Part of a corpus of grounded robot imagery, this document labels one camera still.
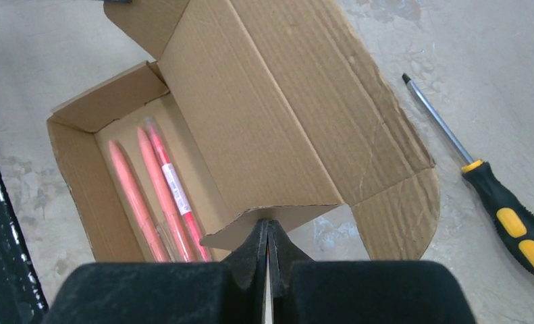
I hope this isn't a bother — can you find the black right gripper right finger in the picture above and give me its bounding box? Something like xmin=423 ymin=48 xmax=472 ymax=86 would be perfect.
xmin=268 ymin=221 xmax=475 ymax=323

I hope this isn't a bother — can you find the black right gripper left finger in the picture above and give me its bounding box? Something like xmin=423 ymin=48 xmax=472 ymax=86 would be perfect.
xmin=44 ymin=220 xmax=268 ymax=323

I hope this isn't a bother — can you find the salmon pen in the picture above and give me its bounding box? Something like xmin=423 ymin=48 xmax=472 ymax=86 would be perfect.
xmin=108 ymin=140 xmax=170 ymax=262
xmin=136 ymin=127 xmax=197 ymax=262

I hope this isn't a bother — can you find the red pen with white label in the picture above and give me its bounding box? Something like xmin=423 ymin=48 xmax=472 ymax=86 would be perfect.
xmin=143 ymin=117 xmax=212 ymax=261

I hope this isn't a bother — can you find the brown cardboard box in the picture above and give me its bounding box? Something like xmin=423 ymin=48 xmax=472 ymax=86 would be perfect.
xmin=47 ymin=1 xmax=440 ymax=262

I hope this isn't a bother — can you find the yellow black screwdriver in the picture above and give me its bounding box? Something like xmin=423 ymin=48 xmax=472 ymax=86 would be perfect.
xmin=402 ymin=73 xmax=534 ymax=276

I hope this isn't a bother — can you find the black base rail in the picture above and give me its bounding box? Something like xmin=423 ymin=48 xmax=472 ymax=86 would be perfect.
xmin=0 ymin=172 xmax=48 ymax=323

